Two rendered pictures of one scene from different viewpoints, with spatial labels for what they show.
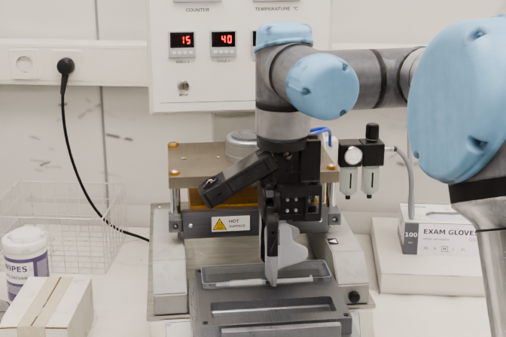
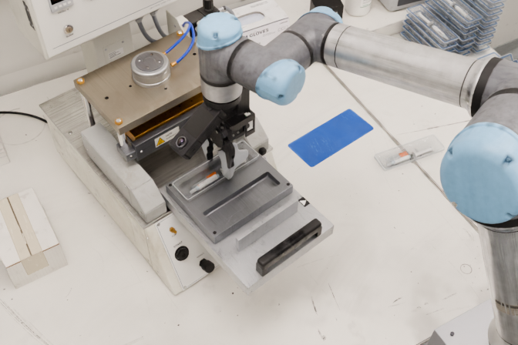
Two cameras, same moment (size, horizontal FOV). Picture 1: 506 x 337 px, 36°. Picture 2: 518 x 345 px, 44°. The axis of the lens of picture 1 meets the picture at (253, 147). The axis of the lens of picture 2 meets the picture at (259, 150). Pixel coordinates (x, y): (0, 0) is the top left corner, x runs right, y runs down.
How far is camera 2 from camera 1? 0.68 m
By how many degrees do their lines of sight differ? 41
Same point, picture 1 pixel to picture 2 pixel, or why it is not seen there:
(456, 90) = (495, 187)
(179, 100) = (67, 40)
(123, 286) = (35, 168)
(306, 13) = not seen: outside the picture
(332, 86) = (294, 85)
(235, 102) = (110, 24)
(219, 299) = (205, 206)
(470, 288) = not seen: hidden behind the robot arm
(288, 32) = (233, 35)
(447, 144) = (486, 209)
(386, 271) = not seen: hidden behind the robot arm
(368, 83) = (304, 64)
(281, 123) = (230, 92)
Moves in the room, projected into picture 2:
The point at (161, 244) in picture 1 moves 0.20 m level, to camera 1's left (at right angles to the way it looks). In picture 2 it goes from (122, 169) to (27, 212)
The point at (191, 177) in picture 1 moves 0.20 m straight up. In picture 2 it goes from (134, 121) to (118, 40)
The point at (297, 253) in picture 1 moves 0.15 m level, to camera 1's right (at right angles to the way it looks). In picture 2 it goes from (243, 155) to (304, 126)
